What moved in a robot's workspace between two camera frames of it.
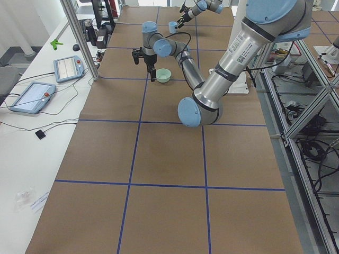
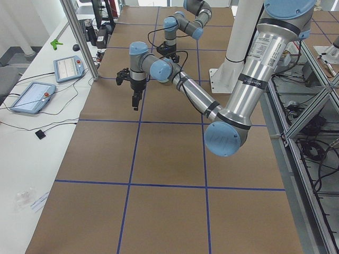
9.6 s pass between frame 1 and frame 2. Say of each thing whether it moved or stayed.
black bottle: stayed
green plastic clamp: stayed
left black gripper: moved
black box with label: stayed
